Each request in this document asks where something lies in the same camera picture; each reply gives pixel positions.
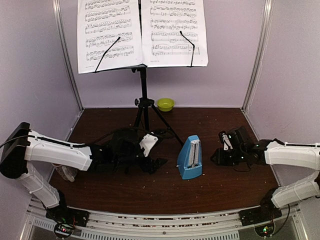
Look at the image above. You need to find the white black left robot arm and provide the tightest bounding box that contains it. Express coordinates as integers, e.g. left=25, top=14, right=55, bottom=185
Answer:
left=0, top=122, right=167, bottom=226

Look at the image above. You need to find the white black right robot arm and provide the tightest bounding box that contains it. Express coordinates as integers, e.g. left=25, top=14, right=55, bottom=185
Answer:
left=210, top=126, right=320, bottom=226

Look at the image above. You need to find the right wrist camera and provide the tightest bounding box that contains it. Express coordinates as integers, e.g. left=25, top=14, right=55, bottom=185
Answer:
left=218, top=131, right=233, bottom=151

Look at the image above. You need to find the green plastic bowl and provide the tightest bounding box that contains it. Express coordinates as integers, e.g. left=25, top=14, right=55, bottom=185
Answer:
left=157, top=98, right=175, bottom=112

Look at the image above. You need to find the sheet music page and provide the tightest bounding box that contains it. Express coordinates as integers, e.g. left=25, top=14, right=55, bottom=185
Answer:
left=140, top=0, right=209, bottom=68
left=77, top=0, right=143, bottom=74

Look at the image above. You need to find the black folding music stand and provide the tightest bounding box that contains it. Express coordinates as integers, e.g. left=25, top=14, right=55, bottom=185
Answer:
left=94, top=29, right=198, bottom=175

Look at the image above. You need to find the white patterned coffee mug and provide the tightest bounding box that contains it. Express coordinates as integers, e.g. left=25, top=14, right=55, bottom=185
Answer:
left=52, top=163, right=78, bottom=183

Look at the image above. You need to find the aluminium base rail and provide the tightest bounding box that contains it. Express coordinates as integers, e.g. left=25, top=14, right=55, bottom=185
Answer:
left=20, top=198, right=309, bottom=240

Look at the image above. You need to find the blue metronome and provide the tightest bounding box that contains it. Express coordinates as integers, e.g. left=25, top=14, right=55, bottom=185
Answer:
left=177, top=135, right=203, bottom=180

